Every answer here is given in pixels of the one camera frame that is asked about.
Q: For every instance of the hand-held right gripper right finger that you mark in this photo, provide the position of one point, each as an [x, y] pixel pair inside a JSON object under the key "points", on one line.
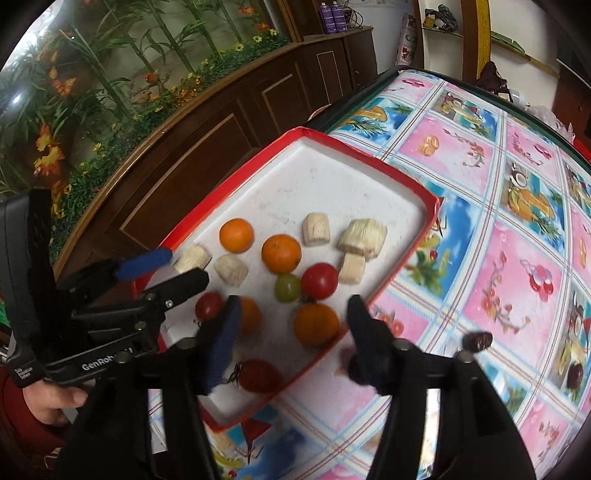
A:
{"points": [[369, 341]]}

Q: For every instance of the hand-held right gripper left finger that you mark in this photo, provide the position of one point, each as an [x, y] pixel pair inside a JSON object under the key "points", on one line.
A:
{"points": [[224, 341]]}

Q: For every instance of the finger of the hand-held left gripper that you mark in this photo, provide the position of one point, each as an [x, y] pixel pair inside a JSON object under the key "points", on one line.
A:
{"points": [[143, 263], [184, 286]]}

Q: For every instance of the red tomato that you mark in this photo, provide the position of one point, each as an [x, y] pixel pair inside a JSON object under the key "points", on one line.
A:
{"points": [[209, 306], [319, 280], [256, 374]]}

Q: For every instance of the green tomato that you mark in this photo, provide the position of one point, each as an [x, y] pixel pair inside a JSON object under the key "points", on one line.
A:
{"points": [[287, 287]]}

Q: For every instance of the red rimmed white tray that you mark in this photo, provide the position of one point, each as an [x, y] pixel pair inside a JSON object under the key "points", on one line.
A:
{"points": [[323, 175]]}

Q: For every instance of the person's left forearm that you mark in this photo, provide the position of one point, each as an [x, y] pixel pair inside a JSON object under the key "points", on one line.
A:
{"points": [[18, 434]]}

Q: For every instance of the person's left hand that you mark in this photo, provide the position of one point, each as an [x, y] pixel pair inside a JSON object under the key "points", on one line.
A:
{"points": [[51, 401]]}

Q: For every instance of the brown wooden cabinet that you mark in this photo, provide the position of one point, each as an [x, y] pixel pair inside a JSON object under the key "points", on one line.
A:
{"points": [[207, 138]]}

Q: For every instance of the dark red bag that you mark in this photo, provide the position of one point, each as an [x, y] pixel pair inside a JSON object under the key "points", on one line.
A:
{"points": [[491, 76]]}

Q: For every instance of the pink printed wrap roll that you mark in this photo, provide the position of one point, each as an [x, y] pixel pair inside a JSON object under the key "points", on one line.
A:
{"points": [[406, 41]]}

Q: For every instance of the flat green shelf item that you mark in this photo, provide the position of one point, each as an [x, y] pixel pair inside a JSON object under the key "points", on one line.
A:
{"points": [[508, 42]]}

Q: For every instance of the black and yellow shelf item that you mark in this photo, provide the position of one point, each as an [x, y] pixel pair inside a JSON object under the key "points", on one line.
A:
{"points": [[438, 16]]}

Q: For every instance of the flower and bamboo wall panel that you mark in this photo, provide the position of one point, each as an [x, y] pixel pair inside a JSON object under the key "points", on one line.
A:
{"points": [[115, 69]]}

